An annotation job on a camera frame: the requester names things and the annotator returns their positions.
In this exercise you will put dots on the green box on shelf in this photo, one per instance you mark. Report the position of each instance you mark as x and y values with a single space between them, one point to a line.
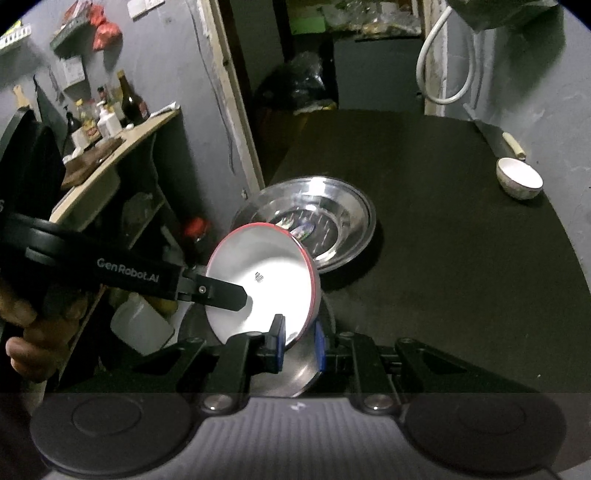
307 25

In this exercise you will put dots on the cleaver with cream handle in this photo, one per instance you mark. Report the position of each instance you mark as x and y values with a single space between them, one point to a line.
502 143

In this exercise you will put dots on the deep steel bowl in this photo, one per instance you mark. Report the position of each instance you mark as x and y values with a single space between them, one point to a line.
300 365

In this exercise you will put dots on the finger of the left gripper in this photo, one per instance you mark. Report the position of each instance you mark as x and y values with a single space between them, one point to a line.
208 291

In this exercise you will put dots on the white plastic jug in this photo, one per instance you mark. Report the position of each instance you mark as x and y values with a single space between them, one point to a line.
140 326

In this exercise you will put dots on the wooden shelf counter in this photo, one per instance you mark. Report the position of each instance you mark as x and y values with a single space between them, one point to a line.
82 203

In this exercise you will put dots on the white ceramic bowl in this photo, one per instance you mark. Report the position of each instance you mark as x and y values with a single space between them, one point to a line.
518 179
278 276

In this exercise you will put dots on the plastic bag on wall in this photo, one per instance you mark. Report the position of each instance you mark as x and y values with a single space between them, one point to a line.
482 15

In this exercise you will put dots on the white wall switch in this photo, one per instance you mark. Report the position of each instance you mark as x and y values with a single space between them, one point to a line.
137 8

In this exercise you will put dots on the person left hand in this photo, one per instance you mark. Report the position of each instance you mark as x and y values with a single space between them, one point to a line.
43 346

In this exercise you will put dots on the red-capped dark jug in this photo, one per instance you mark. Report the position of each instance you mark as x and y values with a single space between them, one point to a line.
199 237

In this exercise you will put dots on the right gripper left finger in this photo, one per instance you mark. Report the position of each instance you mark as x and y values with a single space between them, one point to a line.
215 378

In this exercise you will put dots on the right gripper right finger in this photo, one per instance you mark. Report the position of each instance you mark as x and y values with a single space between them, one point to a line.
380 379

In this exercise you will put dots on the red bag on wall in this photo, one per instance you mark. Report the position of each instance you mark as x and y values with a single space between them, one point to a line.
106 32

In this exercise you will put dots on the dark cabinet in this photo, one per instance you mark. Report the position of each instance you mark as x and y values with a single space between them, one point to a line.
378 75

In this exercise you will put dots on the large steel plate back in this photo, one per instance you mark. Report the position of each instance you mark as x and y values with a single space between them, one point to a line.
323 216

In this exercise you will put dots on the dark glass bottle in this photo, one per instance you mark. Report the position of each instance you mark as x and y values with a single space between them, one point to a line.
133 106

